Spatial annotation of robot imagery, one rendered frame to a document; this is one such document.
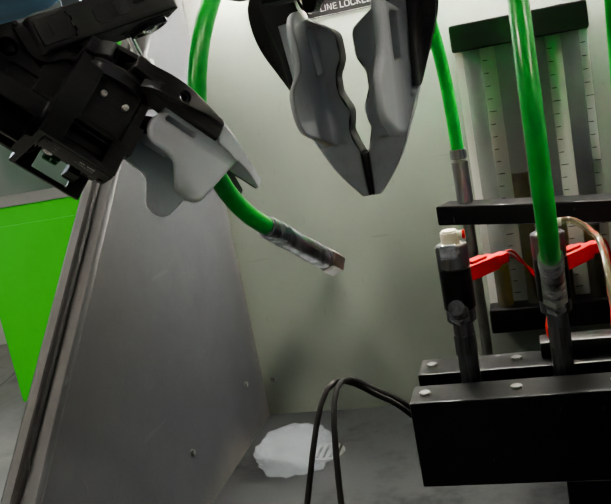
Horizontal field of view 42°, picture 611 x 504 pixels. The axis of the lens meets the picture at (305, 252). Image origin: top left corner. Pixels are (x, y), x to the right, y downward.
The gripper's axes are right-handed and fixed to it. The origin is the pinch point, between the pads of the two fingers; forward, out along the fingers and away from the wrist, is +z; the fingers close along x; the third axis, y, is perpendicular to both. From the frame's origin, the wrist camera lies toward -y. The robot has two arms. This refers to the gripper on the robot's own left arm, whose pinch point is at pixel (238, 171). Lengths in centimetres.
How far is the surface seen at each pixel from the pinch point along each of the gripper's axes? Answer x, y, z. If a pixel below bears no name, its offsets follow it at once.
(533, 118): 18.6, -4.5, 9.3
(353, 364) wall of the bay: -34, -5, 39
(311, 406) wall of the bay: -41, 1, 39
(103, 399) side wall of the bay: -20.1, 15.6, 4.8
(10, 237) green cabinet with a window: -301, -76, 31
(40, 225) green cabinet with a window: -288, -84, 37
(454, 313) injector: 1.5, 0.5, 22.1
